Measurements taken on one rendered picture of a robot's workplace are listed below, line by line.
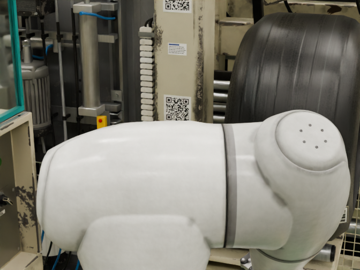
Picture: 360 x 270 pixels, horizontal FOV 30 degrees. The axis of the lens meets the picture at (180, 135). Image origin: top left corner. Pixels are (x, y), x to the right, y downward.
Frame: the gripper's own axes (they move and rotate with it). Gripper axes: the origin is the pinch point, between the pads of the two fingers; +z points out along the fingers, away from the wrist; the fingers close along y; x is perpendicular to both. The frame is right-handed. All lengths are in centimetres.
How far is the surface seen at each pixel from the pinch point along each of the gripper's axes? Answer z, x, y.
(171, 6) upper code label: 40, -31, 36
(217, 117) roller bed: 68, 18, 34
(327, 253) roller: 17.7, 22.6, -7.5
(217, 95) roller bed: 70, 11, 34
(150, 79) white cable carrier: 36, -12, 42
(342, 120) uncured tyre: 18.6, -16.2, -9.2
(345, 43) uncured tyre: 33.9, -27.1, -7.6
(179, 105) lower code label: 33.1, -6.7, 33.6
